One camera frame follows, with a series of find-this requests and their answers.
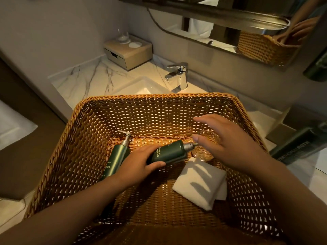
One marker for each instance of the white round coaster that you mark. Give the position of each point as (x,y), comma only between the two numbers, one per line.
(135,44)

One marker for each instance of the person's right forearm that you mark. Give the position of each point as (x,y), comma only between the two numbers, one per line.
(293,201)

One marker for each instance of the person's right thumb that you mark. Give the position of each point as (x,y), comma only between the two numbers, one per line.
(201,141)

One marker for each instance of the person's left forearm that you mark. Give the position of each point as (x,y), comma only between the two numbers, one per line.
(63,214)

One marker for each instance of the white folded cloth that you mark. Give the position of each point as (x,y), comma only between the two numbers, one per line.
(199,183)

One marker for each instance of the short green pump bottle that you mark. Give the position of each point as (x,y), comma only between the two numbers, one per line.
(173,151)

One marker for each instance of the large dark green bottle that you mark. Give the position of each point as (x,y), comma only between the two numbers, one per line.
(299,145)

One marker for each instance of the white sink basin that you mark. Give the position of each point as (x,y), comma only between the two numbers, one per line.
(143,88)

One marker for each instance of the clear glass tumbler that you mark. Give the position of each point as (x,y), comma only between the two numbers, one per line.
(123,36)

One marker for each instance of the woven wicker basket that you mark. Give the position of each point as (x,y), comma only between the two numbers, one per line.
(163,117)

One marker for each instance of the metal shelf tray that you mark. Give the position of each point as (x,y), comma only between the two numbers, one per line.
(230,19)

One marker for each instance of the person's left hand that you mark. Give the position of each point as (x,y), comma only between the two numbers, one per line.
(132,168)

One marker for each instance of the wooden drawer box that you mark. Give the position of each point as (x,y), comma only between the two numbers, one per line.
(127,54)

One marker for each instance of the dark green wall bottle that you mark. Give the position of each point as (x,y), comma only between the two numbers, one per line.
(318,67)

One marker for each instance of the clear drinking glass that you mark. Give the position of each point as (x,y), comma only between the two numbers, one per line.
(204,154)

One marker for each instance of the wooden bottle holder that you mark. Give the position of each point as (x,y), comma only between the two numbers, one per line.
(283,130)

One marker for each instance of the person's right hand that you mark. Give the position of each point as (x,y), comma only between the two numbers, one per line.
(237,145)

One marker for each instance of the wall mirror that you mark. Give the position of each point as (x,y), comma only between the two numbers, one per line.
(204,22)

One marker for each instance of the chrome faucet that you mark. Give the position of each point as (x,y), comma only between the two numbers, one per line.
(178,76)

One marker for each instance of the person's left thumb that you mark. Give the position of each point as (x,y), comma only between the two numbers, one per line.
(157,166)

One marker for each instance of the tall green pump bottle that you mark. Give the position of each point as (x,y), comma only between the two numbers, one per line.
(117,158)

